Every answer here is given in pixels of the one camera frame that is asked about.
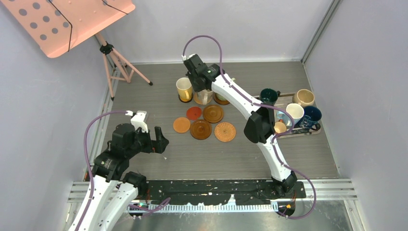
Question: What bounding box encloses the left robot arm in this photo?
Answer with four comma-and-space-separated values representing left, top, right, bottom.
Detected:
69, 123, 169, 231

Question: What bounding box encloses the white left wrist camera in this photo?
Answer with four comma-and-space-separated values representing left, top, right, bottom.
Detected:
125, 110, 149, 133

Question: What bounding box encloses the brown wooden coaster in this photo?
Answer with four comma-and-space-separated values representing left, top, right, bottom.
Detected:
203, 104, 224, 123

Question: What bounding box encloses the beige mug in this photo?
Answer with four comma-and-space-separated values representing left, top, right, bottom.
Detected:
292, 89, 315, 108

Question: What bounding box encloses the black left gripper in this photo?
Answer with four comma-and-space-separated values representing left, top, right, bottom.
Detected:
127, 125, 168, 157

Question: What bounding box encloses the orange black face coaster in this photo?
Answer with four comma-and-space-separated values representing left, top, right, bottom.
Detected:
178, 95, 193, 103

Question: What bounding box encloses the yellow cup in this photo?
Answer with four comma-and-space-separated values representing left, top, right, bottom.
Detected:
176, 77, 192, 98

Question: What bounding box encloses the red round coaster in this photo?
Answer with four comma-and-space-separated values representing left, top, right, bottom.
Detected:
186, 106, 202, 121

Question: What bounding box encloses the dark green mug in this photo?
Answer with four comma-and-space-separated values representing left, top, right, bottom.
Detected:
259, 88, 281, 106

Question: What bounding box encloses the woven rattan coaster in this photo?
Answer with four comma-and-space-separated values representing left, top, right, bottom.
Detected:
193, 92, 213, 105
214, 122, 236, 142

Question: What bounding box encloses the pink music stand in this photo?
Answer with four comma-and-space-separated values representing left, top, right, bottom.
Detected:
2, 0, 153, 100

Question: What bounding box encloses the cream mug tall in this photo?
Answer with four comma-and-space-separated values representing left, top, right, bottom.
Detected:
196, 90, 214, 105

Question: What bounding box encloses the white light blue mug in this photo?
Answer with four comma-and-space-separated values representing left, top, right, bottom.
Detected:
276, 103, 304, 127

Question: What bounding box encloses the metal tray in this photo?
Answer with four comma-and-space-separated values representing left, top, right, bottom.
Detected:
256, 92, 320, 138

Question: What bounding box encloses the navy blue mug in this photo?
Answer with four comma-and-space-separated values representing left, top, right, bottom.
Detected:
299, 106, 322, 131

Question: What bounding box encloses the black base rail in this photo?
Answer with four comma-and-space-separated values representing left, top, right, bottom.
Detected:
136, 180, 306, 205

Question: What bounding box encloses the light orange wooden coaster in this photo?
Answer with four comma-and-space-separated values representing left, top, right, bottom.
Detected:
173, 117, 191, 133

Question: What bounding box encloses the light green mug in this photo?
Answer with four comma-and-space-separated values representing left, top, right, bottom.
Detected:
216, 78, 235, 101

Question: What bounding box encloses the dark wooden coaster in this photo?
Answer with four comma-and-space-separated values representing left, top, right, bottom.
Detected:
213, 95, 229, 105
190, 119, 212, 140

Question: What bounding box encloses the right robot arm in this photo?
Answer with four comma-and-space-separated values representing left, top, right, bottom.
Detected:
182, 54, 297, 198

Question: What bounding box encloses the small brown cup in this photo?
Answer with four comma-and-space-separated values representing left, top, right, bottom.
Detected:
274, 121, 287, 134

